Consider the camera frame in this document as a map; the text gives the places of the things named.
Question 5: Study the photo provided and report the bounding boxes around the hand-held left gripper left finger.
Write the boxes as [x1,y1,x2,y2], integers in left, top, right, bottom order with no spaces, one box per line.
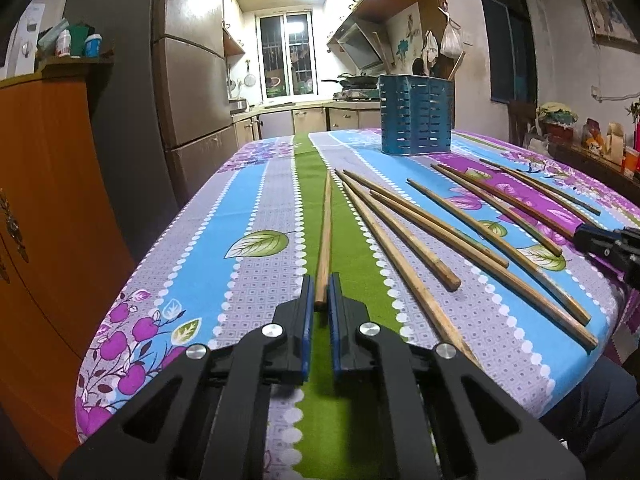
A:
[60,274,316,480]

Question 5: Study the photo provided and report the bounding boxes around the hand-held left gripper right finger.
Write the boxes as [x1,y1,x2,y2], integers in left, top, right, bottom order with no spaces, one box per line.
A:
[327,272,586,480]

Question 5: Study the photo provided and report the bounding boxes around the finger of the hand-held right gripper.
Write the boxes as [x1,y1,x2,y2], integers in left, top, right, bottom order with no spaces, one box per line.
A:
[607,249,640,291]
[572,224,640,258]

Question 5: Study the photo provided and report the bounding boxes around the long wooden chopstick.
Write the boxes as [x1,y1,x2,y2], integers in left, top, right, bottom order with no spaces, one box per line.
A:
[314,169,334,309]

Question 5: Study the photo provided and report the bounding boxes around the group of wooden chopsticks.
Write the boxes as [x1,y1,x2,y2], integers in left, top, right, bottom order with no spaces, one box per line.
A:
[334,157,603,361]

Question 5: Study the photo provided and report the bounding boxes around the blue slotted utensil holder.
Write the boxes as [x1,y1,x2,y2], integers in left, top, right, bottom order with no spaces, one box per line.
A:
[377,74,456,156]

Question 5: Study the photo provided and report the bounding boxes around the floral striped tablecloth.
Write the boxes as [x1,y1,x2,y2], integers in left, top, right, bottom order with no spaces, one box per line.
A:
[75,127,640,480]

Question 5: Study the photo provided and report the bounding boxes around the cluttered side table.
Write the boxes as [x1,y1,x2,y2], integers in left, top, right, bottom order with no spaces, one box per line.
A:
[530,117,640,196]

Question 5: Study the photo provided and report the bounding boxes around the flower basket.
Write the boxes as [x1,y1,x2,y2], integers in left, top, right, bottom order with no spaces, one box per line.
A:
[537,102,579,142]

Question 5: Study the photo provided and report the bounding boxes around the dark wooden chair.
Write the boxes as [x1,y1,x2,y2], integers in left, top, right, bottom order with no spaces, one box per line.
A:
[507,100,539,147]

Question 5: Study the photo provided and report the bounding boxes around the person's leg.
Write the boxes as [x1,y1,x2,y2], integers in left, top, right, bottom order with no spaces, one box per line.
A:
[540,355,640,461]

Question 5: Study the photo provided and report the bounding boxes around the lower kitchen cabinets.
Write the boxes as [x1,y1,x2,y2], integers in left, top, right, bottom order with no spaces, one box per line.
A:
[230,102,383,147]

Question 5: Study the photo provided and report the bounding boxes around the dark room window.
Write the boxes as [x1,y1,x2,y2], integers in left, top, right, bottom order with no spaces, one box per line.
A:
[472,0,539,106]

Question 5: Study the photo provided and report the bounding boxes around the gas stove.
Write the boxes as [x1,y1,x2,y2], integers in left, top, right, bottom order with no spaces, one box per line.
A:
[332,89,381,104]

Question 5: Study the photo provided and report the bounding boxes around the hanging clear plastic bag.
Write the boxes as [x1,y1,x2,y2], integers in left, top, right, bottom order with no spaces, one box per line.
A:
[440,17,464,59]

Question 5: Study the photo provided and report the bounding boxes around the black wok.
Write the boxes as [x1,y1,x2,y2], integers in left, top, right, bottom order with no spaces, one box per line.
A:
[321,73,379,88]

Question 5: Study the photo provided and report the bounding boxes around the hanging white cloth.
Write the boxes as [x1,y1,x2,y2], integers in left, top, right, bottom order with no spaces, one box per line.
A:
[422,30,440,77]

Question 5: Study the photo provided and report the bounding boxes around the silver refrigerator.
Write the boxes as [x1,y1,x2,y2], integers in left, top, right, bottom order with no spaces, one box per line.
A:
[62,0,240,266]

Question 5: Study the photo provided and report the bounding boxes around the kitchen window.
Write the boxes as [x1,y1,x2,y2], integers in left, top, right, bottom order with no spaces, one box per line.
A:
[256,12,317,102]

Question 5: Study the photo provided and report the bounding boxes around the orange wooden cabinet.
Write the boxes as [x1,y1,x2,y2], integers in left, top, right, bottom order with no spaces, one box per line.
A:
[0,57,138,477]

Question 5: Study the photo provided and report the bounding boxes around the steel range hood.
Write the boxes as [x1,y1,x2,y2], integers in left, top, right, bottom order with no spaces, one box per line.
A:
[327,15,392,72]

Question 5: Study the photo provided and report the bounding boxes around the green box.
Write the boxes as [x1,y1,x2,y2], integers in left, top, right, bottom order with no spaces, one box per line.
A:
[70,22,96,57]

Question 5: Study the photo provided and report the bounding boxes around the pale teal carton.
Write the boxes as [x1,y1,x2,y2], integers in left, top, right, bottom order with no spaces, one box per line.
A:
[37,17,71,52]

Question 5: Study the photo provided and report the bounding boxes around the framed wall picture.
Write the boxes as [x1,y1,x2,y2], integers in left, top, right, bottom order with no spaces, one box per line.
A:
[579,0,639,44]

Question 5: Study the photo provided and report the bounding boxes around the white wall cabinets with knobs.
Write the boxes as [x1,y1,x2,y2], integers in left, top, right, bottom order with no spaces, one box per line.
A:
[222,0,247,57]

